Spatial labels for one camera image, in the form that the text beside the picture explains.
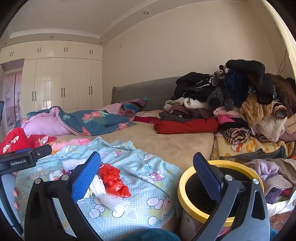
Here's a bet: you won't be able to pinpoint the cream fluffy garment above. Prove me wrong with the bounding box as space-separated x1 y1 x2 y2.
257 116 287 143

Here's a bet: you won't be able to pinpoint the black fleece-lined garment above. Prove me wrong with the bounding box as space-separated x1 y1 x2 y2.
225 60 277 105

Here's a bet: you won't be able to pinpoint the pink cartoon blanket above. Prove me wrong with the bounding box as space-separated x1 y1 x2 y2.
50 138 92 153

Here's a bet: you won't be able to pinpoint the lilac garment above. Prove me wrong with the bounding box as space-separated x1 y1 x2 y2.
245 159 280 181

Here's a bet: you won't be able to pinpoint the red plastic bag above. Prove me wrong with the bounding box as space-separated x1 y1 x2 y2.
98 163 132 198

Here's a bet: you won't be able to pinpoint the dark dotted garment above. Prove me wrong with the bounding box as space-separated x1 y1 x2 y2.
159 108 208 121

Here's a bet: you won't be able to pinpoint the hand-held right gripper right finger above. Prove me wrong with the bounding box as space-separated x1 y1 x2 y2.
192 152 270 241

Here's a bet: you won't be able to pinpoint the brown striped cuff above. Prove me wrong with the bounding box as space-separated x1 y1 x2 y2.
272 100 288 120

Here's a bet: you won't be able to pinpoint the yellow cartoon blanket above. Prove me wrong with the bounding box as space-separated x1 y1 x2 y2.
211 134 294 160

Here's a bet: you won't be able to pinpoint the dark red lace cloth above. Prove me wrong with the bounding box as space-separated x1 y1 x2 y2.
134 115 160 124

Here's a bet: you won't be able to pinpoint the teal fuzzy cloth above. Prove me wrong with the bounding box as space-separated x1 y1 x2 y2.
120 228 181 241

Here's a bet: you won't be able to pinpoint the cream wardrobe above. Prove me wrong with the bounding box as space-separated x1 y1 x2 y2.
0 40 103 114

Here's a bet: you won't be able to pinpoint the grey speckled sweater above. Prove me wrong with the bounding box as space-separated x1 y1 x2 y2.
207 86 234 112

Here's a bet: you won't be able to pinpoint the navy fuzzy garment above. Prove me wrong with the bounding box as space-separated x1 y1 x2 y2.
224 68 250 105

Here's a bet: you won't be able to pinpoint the person's left hand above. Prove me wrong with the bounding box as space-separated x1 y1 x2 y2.
1 174 22 210

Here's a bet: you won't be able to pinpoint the blue cartoon cat sheet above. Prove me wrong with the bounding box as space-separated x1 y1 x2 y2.
15 137 183 235

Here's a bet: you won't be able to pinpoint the pink garment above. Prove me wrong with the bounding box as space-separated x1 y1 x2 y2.
214 109 241 126

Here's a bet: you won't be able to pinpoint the black jacket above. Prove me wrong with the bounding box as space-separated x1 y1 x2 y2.
174 72 213 102

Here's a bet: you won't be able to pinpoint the striped colourful pillow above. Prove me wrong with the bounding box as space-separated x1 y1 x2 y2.
120 98 148 116

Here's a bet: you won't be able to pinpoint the cream curtain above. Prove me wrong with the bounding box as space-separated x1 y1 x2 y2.
261 0 296 77

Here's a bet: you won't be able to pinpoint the white plastic bag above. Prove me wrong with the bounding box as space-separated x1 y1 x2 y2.
89 175 131 212

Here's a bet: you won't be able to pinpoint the grey fuzzy slippers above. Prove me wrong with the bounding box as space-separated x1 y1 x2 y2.
211 65 229 86

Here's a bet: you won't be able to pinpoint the beige garment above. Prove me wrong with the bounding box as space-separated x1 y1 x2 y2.
163 97 185 112

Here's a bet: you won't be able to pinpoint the white mesh foam sleeve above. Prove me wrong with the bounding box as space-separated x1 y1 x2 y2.
61 159 84 173

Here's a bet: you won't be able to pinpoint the red folded jacket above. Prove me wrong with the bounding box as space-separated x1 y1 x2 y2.
154 117 219 135

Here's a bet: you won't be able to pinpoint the tan knitted sweater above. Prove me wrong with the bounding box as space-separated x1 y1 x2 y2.
239 95 273 127

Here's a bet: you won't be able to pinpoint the brown striped knit garment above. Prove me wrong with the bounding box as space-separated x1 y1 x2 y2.
222 127 250 144

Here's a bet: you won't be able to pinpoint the yellow rim trash bin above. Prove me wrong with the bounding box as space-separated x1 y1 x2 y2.
178 160 264 241

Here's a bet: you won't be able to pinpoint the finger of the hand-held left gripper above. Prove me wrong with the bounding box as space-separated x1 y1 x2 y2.
31 144 52 161

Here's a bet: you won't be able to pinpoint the blue floral quilt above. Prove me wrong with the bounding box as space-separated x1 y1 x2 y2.
15 106 137 136

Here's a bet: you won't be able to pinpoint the brown plush blanket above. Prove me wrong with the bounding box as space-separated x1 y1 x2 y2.
266 73 296 116

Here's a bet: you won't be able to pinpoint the red wall cable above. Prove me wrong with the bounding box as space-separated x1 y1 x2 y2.
277 50 287 75

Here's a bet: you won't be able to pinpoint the white fleece garment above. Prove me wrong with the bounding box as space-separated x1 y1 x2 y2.
184 97 211 109

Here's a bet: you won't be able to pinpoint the red cartoon garment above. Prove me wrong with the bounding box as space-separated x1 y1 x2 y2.
0 127 57 155

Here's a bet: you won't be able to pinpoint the grey bed headboard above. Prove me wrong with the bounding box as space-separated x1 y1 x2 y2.
111 75 213 110

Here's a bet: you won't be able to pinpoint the pink cartoon fabric closet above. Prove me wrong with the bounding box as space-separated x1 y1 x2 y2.
0 72 23 130

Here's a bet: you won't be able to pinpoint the beige knit cloth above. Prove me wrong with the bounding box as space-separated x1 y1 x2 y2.
264 158 296 204

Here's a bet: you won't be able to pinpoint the pink cloth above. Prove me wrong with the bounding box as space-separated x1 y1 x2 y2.
103 103 123 115

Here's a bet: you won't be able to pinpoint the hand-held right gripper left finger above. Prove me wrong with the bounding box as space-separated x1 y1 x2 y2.
24 151 109 241

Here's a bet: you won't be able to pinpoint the peach folded towel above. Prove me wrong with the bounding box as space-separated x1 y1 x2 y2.
283 113 296 139

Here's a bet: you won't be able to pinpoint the white red print wrapper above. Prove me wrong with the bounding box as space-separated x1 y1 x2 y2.
47 170 64 181

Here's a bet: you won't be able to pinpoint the tan bed sheet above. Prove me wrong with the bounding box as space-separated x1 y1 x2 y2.
53 110 215 172

